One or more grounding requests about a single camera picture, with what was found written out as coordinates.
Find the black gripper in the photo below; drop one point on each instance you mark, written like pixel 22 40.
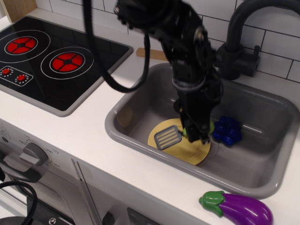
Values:
pixel 196 102

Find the green handled grey spatula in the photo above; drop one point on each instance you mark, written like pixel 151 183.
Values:
pixel 170 135

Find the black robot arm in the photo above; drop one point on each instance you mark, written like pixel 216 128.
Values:
pixel 185 43

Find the yellow plate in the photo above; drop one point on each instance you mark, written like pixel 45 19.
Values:
pixel 189 156

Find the grey sink basin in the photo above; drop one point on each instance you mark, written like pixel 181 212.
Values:
pixel 254 166

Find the blue toy grapes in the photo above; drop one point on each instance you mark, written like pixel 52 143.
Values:
pixel 227 130

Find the black faucet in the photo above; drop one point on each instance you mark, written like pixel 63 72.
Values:
pixel 232 61

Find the wooden block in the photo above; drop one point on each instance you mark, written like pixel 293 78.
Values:
pixel 154 54

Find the purple toy eggplant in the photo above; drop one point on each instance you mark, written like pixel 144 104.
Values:
pixel 239 209

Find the black toy stove top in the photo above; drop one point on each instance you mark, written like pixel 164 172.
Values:
pixel 47 65

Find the grey oven knob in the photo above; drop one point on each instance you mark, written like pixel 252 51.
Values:
pixel 34 155

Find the wooden side panel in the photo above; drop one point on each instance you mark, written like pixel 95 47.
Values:
pixel 17 9

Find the grey oven door handle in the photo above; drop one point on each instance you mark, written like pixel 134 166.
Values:
pixel 30 175

